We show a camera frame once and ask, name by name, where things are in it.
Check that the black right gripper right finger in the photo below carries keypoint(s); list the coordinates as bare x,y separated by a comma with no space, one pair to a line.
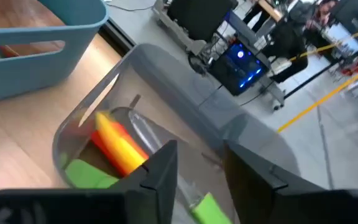
253,186

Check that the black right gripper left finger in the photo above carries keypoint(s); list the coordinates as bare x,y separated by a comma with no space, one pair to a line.
160,177

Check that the grey translucent plastic bin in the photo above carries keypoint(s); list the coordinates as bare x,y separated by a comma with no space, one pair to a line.
172,81

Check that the black computer tower blue lights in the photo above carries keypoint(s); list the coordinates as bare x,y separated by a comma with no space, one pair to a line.
238,71

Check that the grey metal cart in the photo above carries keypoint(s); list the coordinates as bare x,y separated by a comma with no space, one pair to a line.
179,34

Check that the black office chair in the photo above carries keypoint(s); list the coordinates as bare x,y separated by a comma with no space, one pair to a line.
287,43

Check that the teal plastic bin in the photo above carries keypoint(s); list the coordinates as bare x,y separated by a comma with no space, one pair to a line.
26,77

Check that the person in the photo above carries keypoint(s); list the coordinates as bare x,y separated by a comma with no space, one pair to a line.
323,12

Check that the black metal table frame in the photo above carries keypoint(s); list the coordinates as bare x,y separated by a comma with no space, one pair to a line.
117,39

